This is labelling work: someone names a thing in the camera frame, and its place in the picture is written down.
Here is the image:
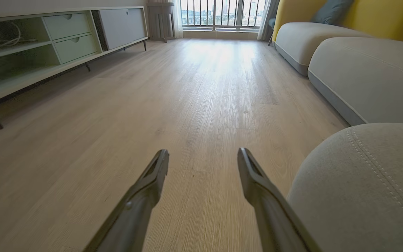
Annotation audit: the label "pale green TV cabinet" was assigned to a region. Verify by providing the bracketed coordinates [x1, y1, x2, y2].
[0, 6, 149, 130]

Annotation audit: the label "grey cabinet sliding door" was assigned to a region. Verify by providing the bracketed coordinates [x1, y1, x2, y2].
[98, 8, 147, 50]

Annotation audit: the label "white cables in cabinet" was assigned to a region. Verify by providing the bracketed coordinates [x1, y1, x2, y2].
[0, 22, 37, 58]

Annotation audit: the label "brown ribbed side table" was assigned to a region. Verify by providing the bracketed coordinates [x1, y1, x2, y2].
[147, 2, 176, 43]

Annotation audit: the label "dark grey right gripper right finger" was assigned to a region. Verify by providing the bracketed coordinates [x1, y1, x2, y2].
[237, 147, 323, 252]

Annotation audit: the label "grey rug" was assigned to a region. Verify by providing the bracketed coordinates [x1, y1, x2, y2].
[287, 123, 403, 252]

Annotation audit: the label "large pale green drawer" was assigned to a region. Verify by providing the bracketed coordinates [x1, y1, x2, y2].
[53, 34, 99, 64]

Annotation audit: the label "window with dark railing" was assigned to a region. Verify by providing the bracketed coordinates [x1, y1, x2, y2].
[181, 0, 267, 31]

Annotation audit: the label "grey sofa seat short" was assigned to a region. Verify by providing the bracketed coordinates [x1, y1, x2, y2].
[275, 22, 372, 76]

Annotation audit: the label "grey sofa seat long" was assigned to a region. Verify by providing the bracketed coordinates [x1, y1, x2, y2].
[307, 37, 403, 126]

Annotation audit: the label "yellow sofa backrest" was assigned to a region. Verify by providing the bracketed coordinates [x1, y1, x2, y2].
[272, 0, 403, 44]

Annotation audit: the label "small pale green drawer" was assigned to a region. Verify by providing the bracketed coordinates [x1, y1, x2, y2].
[43, 13, 92, 41]

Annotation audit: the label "grey curtain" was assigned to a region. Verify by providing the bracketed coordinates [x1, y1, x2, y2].
[257, 0, 281, 42]

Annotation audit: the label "blue-grey cushion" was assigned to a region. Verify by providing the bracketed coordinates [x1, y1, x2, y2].
[310, 0, 354, 26]

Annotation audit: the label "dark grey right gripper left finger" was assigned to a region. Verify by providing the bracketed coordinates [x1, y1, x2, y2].
[83, 149, 170, 252]

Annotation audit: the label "white sheer curtain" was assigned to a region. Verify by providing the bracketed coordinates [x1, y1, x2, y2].
[172, 0, 184, 39]

